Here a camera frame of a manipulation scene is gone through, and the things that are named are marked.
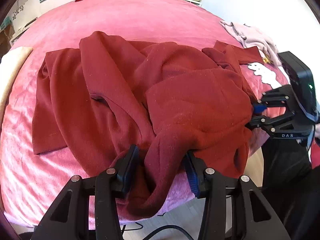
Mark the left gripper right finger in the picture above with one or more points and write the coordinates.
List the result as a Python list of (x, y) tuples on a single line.
[(234, 208)]

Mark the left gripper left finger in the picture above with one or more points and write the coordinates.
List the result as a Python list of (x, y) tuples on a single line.
[(86, 208)]

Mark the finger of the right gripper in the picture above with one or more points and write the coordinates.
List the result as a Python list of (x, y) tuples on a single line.
[(269, 124), (270, 101)]

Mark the white cotton gloves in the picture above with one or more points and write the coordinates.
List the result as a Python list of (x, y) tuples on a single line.
[(267, 76)]

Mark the dark red fleece jacket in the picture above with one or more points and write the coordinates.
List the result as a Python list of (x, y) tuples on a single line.
[(109, 93)]

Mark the pink bed blanket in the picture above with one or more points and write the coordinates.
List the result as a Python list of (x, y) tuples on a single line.
[(29, 182)]

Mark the light pink sweater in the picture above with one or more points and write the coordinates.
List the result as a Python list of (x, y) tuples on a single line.
[(250, 37)]

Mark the cream folded blanket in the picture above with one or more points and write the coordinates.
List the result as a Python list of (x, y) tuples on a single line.
[(11, 64)]

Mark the teal box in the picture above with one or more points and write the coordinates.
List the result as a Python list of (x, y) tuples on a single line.
[(6, 22)]

